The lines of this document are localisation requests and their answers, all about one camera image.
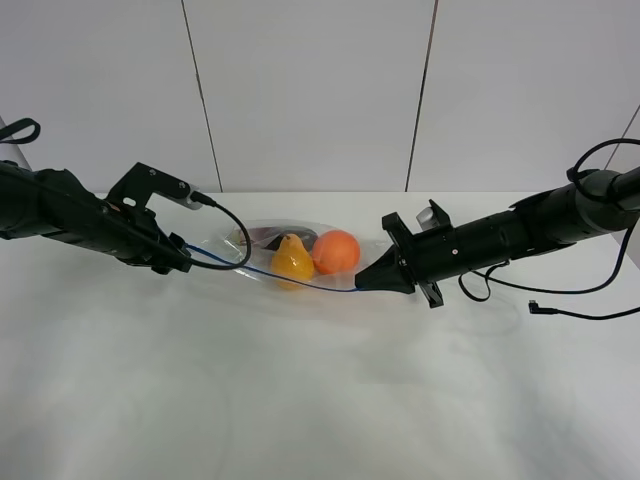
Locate black left camera bracket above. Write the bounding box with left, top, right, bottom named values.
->
left=106, top=163, right=202, bottom=212

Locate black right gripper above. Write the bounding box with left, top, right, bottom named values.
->
left=355, top=212, right=453, bottom=308

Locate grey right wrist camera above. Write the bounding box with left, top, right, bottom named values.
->
left=416, top=200, right=452, bottom=233

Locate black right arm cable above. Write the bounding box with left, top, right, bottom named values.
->
left=457, top=138, right=640, bottom=319

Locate dark purple eggplant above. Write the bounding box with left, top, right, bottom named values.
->
left=248, top=225, right=318, bottom=251

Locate yellow pear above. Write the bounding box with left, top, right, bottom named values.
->
left=270, top=235, right=315, bottom=290

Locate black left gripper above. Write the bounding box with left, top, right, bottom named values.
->
left=97, top=199, right=192, bottom=274

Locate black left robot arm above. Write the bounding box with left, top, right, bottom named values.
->
left=1, top=161, right=192, bottom=275

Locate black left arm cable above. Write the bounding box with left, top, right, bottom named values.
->
left=0, top=118, right=253, bottom=271

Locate clear zip bag blue seal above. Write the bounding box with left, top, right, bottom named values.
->
left=188, top=219, right=391, bottom=293

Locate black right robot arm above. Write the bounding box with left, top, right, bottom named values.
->
left=355, top=169, right=639, bottom=308

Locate orange fruit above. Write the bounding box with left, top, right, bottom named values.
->
left=311, top=230, right=361, bottom=274

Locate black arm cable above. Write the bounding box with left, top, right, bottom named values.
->
left=457, top=138, right=640, bottom=319
left=0, top=118, right=253, bottom=271

